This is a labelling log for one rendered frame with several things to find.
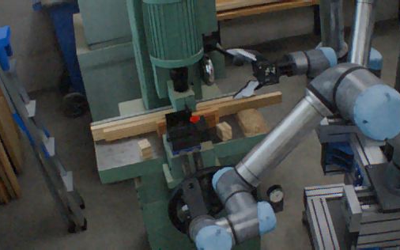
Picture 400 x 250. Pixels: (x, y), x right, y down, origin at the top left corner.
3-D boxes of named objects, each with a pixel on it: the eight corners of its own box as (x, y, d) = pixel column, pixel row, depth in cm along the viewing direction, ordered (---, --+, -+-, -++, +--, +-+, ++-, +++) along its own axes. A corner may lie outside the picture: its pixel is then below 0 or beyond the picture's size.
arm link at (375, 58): (379, 91, 174) (382, 59, 166) (345, 85, 179) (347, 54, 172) (382, 76, 183) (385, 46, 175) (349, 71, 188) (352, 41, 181)
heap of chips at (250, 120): (245, 136, 162) (245, 126, 160) (232, 115, 173) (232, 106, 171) (270, 130, 163) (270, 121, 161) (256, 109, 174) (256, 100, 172)
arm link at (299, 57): (296, 49, 151) (299, 73, 153) (284, 51, 150) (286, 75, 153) (307, 53, 144) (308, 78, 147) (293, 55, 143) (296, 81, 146)
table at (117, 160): (103, 203, 150) (100, 189, 146) (96, 149, 174) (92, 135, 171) (284, 160, 158) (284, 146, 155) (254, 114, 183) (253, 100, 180)
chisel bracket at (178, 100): (177, 120, 165) (174, 99, 160) (169, 100, 176) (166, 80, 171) (198, 115, 166) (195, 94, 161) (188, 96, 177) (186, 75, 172)
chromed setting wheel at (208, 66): (209, 92, 176) (205, 62, 169) (200, 77, 186) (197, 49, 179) (216, 91, 176) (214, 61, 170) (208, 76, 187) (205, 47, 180)
